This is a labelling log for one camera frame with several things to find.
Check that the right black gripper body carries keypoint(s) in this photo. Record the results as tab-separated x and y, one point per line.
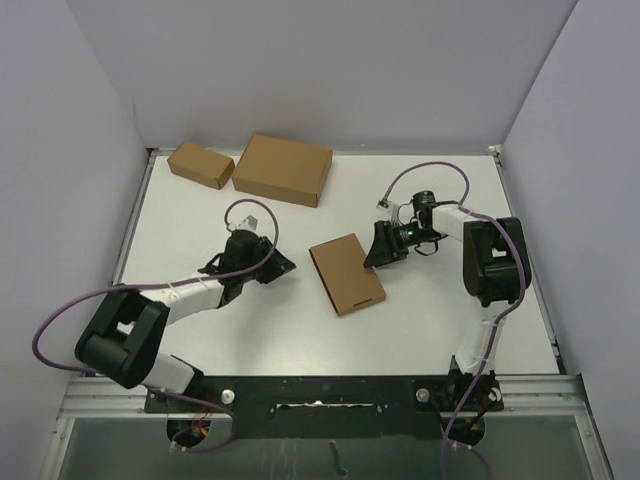
410	235

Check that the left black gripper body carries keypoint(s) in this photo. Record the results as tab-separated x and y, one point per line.
261	273

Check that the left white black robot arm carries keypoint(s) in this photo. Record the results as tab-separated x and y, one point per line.
122	340

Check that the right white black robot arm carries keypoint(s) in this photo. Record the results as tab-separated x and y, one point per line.
496	271

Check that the large closed cardboard box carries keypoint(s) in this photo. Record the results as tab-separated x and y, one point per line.
283	170

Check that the small closed cardboard box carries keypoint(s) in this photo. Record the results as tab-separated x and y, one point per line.
200	165

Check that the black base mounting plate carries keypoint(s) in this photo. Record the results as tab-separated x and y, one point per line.
338	407

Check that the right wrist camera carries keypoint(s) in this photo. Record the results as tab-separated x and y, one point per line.
390	208

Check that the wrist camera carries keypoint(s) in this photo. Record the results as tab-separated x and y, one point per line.
249	223
390	208

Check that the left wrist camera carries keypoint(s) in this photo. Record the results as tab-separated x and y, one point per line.
249	223

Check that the aluminium frame rail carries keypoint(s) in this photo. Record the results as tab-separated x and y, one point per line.
100	398

